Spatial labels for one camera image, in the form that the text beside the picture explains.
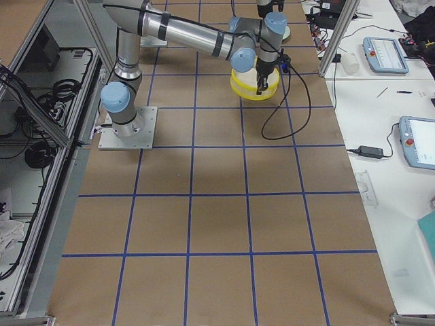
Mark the yellow steamer layer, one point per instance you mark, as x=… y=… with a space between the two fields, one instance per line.
x=245 y=84

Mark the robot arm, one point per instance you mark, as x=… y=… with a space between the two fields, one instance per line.
x=267 y=6
x=249 y=43

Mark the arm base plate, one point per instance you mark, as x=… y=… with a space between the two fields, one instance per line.
x=139 y=134

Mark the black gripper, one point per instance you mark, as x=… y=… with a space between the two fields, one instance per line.
x=264 y=69

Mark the aluminium frame post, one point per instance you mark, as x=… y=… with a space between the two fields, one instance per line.
x=343 y=22

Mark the light green plate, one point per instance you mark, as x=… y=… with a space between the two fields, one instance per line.
x=286 y=35

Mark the blue teach pendant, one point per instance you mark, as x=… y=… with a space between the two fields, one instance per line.
x=384 y=56
x=417 y=140

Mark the black power adapter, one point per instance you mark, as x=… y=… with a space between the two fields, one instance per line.
x=370 y=152

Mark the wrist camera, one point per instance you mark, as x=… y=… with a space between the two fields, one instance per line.
x=285 y=63

